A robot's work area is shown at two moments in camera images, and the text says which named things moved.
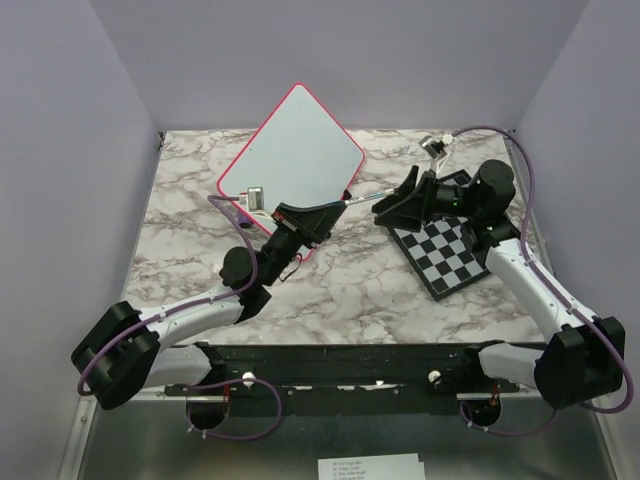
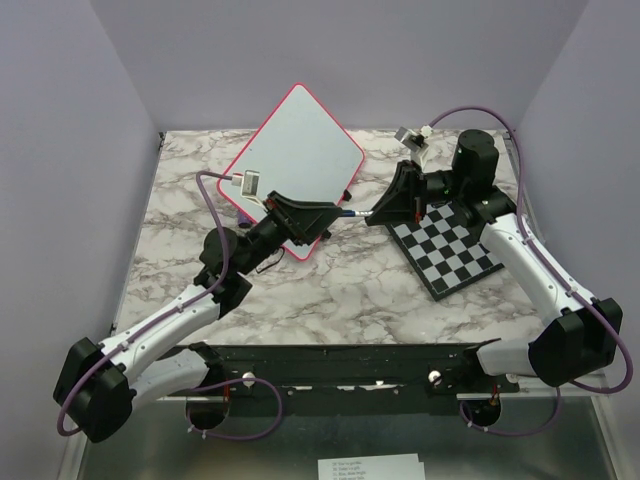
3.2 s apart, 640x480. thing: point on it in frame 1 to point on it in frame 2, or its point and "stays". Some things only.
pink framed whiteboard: x=300 y=155 stays
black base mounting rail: x=344 y=368 stays
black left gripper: x=310 y=226 to x=307 y=221
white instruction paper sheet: x=380 y=467 stays
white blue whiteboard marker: x=369 y=196 to x=354 y=213
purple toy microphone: x=244 y=221 stays
